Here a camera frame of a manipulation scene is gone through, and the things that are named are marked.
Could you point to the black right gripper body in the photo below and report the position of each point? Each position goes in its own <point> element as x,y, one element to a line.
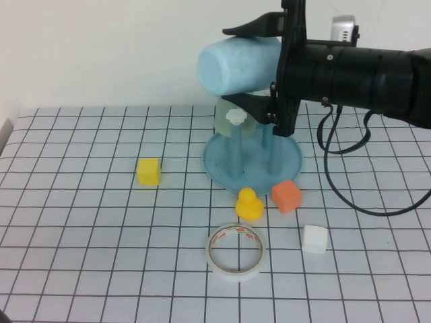
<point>294,67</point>

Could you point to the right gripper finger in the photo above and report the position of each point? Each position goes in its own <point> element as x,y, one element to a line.
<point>266,27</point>
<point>259,106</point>

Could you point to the light blue plastic cup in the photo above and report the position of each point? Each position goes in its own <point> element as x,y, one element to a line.
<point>235,64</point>

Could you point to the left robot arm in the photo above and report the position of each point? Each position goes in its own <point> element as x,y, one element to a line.
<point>2,316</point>

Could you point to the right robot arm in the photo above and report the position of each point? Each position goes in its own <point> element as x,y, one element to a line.
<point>370,77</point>

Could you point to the light green plastic cup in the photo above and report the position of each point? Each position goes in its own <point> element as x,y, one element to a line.
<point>224,117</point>

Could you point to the blue cup stand white caps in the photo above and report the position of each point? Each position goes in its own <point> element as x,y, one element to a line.
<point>252,171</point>

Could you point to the orange foam cube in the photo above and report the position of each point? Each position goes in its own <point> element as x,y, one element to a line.
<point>286,196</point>

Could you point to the yellow rubber duck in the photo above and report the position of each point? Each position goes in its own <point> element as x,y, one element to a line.
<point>249,207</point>

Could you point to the yellow foam cube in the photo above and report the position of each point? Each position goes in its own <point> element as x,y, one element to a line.
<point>149,172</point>

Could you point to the white foam cube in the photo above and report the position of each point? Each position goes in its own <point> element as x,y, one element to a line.
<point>314,239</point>

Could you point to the white tape roll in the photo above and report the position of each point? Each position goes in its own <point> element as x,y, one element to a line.
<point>235,276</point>

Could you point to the white grid-pattern table cover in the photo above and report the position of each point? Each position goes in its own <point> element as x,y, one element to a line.
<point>101,235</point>

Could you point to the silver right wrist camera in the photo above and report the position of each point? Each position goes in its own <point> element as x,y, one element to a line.
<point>341,25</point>

